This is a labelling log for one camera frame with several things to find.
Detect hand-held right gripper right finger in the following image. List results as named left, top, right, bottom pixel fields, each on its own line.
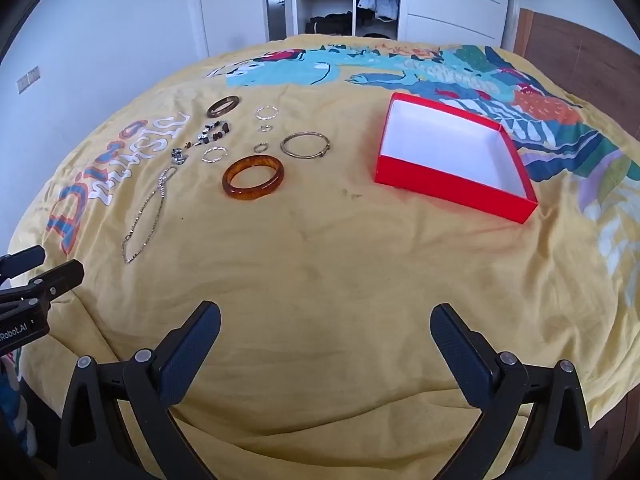
left=430, top=303, right=593, bottom=480

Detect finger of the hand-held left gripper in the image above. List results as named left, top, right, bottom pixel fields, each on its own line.
left=0, top=245, right=46, bottom=281
left=0, top=259, right=85, bottom=311

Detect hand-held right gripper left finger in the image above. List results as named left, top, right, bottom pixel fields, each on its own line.
left=57, top=301, right=222, bottom=480

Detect red cardboard box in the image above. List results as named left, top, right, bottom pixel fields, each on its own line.
left=374, top=92, right=539, bottom=224

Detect brown and blue beaded bracelet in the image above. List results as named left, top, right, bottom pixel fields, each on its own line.
left=185, top=120, right=232, bottom=150

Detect blue patterned cloth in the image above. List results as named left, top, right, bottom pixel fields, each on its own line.
left=0, top=350, right=40, bottom=458

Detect yellow printed blanket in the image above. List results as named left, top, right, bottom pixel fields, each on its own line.
left=10, top=32, right=640, bottom=480

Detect amber resin bangle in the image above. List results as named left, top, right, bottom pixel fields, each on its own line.
left=222, top=155, right=286, bottom=201

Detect dark brown bangle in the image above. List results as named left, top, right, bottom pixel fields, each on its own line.
left=206, top=95, right=242, bottom=118

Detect thin gold bangle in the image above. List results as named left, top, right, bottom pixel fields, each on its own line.
left=279, top=131, right=332, bottom=161

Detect white door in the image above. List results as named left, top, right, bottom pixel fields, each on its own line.
left=197, top=0, right=268, bottom=58

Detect wooden headboard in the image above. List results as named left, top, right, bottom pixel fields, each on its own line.
left=514, top=7, right=640, bottom=141

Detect white wardrobe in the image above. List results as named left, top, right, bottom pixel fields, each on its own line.
left=290, top=0, right=511, bottom=51

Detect pile of dark clothes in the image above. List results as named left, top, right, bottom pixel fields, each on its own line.
left=307, top=11, right=353, bottom=36

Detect silver chain necklace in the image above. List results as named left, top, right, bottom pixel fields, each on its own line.
left=122, top=165, right=180, bottom=265

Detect wall outlet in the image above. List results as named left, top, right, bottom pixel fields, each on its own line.
left=17, top=66, right=41, bottom=93

